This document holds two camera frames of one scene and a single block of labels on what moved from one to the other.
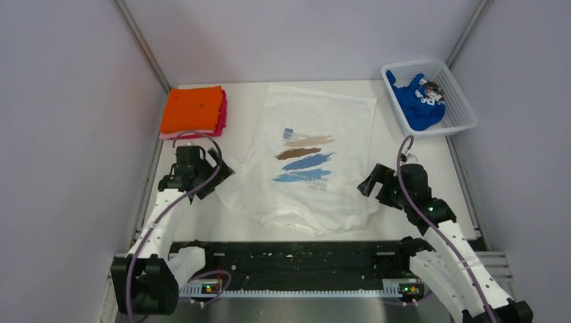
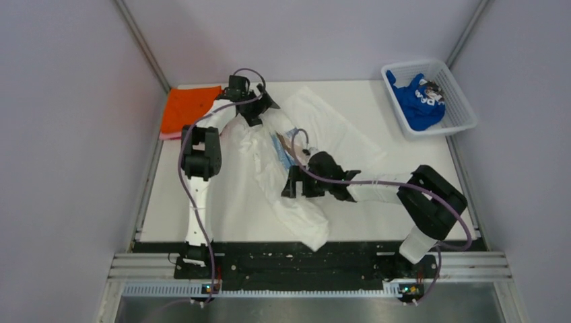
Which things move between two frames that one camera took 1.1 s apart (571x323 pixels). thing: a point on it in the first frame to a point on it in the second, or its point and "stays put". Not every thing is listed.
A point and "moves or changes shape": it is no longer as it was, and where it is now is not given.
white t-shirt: (308, 165) moves or changes shape
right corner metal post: (449, 61) stays put
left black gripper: (224, 172) to (261, 105)
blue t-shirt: (421, 112) stays put
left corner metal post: (143, 44) stays put
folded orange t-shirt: (192, 109) stays put
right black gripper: (384, 175) to (297, 174)
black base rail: (285, 263) stays put
